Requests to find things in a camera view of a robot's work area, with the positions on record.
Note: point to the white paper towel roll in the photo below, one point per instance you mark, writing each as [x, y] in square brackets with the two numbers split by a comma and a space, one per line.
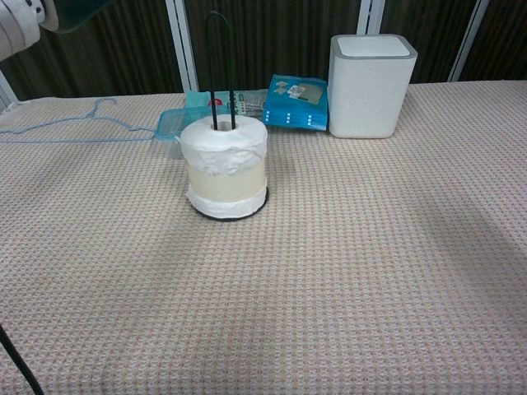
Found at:
[224, 164]

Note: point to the grey printed packet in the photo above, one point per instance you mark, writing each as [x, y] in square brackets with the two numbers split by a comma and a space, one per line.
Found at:
[249, 105]

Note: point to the white bin with grey rim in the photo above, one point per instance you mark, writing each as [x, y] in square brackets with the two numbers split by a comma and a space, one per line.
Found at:
[368, 90]

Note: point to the teal packet with red mark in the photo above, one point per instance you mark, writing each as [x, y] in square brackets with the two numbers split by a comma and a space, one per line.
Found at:
[199, 100]

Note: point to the blue product package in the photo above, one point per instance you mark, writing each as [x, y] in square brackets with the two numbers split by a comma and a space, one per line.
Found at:
[296, 103]

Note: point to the white metal frame post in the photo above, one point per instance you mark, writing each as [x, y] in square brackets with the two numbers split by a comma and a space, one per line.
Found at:
[6, 88]
[469, 41]
[367, 18]
[182, 45]

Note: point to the beige woven tablecloth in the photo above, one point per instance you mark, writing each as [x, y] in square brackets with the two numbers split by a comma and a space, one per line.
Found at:
[329, 267]

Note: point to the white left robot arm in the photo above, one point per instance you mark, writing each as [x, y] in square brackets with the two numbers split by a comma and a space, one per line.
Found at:
[16, 24]

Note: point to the black metal paper holder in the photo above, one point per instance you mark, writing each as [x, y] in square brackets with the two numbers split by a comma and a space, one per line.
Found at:
[213, 61]

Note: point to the clear blue-lidded plastic container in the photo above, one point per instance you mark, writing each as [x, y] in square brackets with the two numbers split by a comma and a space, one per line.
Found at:
[169, 127]

